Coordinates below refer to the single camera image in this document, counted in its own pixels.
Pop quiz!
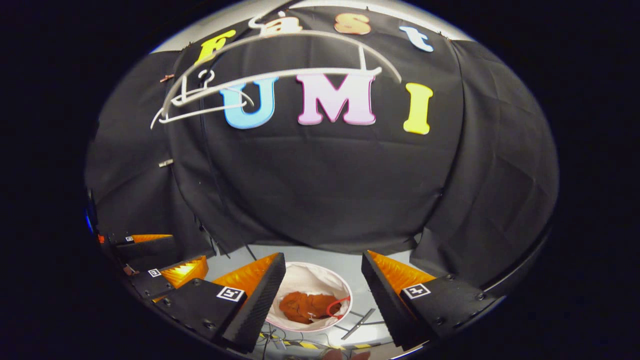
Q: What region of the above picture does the yellow black hazard tape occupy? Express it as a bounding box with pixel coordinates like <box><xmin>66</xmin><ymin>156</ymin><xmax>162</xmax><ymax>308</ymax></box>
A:
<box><xmin>260</xmin><ymin>334</ymin><xmax>373</xmax><ymax>351</ymax></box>

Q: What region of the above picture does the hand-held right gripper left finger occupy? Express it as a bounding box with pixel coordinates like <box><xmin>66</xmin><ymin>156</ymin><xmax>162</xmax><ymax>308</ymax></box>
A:
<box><xmin>155</xmin><ymin>252</ymin><xmax>287</xmax><ymax>355</ymax></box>

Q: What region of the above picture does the large white clothes hanger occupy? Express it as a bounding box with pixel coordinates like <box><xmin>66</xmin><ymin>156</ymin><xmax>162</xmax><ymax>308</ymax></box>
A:
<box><xmin>170</xmin><ymin>12</ymin><xmax>403</xmax><ymax>108</ymax></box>

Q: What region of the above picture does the small white clothes hanger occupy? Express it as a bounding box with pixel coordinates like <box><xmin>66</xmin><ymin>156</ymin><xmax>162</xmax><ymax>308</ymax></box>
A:
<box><xmin>150</xmin><ymin>70</ymin><xmax>256</xmax><ymax>130</ymax></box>

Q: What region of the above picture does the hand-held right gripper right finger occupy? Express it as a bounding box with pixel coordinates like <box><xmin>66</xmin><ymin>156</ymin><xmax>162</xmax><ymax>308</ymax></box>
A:
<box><xmin>361</xmin><ymin>250</ymin><xmax>501</xmax><ymax>352</ymax></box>

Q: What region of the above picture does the white laundry hamper pink rim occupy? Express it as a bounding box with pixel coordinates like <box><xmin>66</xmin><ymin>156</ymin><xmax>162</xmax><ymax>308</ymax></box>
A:
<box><xmin>265</xmin><ymin>261</ymin><xmax>353</xmax><ymax>333</ymax></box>

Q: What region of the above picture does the grey metal bar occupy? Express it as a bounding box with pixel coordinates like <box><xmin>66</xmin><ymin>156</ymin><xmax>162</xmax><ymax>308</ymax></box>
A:
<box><xmin>341</xmin><ymin>308</ymin><xmax>376</xmax><ymax>341</ymax></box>

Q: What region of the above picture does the black backdrop cloth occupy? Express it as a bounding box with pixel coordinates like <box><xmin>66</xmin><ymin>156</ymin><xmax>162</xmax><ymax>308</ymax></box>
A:
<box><xmin>85</xmin><ymin>5</ymin><xmax>560</xmax><ymax>296</ymax></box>

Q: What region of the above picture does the orange corduroy jacket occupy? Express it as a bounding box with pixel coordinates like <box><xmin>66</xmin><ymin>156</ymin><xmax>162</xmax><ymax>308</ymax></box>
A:
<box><xmin>278</xmin><ymin>291</ymin><xmax>346</xmax><ymax>325</ymax></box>

